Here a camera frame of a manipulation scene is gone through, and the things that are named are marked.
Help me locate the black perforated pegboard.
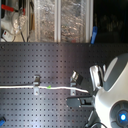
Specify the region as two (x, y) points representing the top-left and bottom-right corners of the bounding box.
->
(0, 43), (128, 128)

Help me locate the left metal cable clip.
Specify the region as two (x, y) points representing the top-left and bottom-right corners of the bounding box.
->
(33, 75), (40, 95)

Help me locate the blue object bottom left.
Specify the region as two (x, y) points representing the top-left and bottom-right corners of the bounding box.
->
(0, 116), (6, 126)

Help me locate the red handled tool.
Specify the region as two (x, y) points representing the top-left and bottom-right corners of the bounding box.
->
(1, 4), (25, 15)

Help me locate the blue clamp handle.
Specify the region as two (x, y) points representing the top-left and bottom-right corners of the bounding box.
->
(91, 26), (98, 44)

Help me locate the right metal cable clip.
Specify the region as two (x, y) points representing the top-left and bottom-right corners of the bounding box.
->
(70, 71), (78, 96)

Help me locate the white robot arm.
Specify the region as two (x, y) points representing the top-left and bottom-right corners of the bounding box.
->
(66, 53), (128, 128)

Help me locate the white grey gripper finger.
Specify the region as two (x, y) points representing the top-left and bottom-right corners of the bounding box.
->
(90, 65), (103, 90)

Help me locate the clear plastic storage bin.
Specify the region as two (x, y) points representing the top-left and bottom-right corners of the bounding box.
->
(34, 0), (94, 43)

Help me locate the metal cable clip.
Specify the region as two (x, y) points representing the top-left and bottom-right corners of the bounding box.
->
(33, 75), (40, 95)
(70, 71), (78, 96)

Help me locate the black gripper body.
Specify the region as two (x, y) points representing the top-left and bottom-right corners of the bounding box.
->
(66, 96), (94, 107)

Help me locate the white cable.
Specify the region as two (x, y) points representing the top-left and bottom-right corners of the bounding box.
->
(0, 85), (90, 94)

